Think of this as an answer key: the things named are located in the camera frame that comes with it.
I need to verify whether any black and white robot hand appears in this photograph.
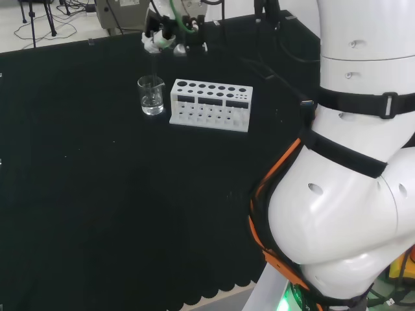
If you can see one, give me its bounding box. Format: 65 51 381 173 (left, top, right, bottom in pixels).
141 15 178 55

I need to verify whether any clear glass rod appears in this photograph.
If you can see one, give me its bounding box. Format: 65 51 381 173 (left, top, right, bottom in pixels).
150 51 159 109

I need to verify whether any clear glass beaker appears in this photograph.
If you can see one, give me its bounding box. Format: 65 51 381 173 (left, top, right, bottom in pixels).
136 75 167 117

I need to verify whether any white test tube rack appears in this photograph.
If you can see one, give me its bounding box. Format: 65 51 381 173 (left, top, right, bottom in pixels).
168 78 254 134

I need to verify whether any grey equipment box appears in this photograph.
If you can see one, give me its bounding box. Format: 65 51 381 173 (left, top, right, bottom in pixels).
94 0 150 34

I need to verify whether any black tripod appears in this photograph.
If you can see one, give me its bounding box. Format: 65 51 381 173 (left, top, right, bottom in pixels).
17 0 58 49

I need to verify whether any black bench cloth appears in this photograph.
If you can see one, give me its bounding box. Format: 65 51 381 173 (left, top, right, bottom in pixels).
0 8 322 308

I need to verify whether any yellow stop button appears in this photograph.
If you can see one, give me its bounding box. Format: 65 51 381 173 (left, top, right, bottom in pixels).
388 244 415 288

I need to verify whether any green cable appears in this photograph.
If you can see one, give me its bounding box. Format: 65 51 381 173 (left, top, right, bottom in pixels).
168 0 200 34

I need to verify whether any black floor cable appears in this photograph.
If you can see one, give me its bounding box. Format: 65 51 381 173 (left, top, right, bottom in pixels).
12 0 98 41

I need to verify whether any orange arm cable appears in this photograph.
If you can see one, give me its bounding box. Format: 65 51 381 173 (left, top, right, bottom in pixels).
248 137 326 311

